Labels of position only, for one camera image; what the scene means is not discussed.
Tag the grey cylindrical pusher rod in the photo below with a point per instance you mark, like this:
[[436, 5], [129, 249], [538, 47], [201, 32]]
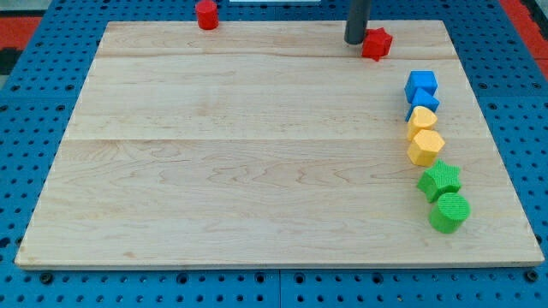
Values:
[[357, 19]]

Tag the red star block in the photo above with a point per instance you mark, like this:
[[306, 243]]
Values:
[[376, 44]]

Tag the blue cube block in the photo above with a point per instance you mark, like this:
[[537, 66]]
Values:
[[420, 79]]

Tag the green star block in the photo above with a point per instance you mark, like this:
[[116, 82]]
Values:
[[439, 179]]

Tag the blue triangular block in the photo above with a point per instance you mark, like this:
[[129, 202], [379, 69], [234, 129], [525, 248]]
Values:
[[424, 99]]

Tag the yellow heart block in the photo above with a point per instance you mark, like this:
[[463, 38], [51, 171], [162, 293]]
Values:
[[421, 118]]

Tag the yellow hexagon block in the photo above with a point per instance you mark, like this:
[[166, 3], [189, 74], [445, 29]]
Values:
[[425, 147]]

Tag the red cylinder block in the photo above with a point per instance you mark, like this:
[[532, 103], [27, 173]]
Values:
[[207, 14]]

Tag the light wooden board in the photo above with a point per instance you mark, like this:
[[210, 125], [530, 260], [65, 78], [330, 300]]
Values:
[[266, 145]]

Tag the green cylinder block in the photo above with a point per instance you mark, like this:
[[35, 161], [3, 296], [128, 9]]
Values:
[[449, 213]]

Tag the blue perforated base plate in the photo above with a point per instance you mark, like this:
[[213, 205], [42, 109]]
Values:
[[40, 93]]

